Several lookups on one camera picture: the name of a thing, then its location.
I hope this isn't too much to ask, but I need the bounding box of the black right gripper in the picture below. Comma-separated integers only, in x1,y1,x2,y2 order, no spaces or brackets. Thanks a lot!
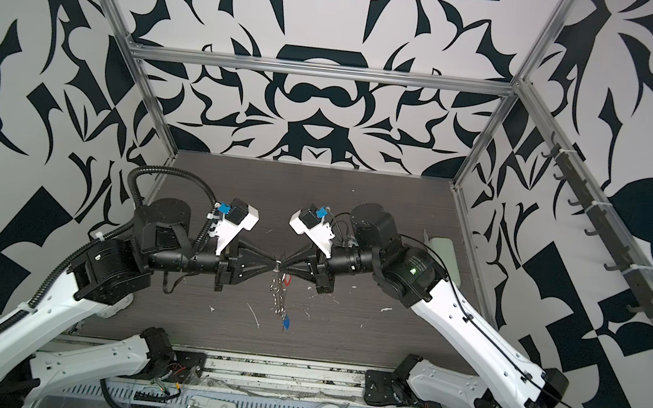
280,235,389,300

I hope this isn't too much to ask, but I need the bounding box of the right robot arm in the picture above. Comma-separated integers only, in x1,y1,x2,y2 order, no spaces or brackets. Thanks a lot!
279,203,569,408

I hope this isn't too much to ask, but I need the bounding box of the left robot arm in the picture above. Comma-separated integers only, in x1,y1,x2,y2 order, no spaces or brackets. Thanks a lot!
0,165,277,408

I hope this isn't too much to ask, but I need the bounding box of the mint green glasses case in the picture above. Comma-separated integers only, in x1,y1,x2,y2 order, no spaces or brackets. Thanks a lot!
428,237,461,287

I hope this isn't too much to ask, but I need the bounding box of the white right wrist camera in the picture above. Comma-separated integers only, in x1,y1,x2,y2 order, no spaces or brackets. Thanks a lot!
289,203,334,259

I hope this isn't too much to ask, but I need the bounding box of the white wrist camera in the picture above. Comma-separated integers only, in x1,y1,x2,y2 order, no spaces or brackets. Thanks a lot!
289,203,334,259
208,198,260,255

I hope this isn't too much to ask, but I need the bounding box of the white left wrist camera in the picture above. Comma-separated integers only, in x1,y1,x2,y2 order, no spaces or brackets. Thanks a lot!
208,198,260,255

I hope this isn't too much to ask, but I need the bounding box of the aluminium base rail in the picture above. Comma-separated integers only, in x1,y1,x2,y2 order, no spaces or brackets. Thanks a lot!
88,333,465,408

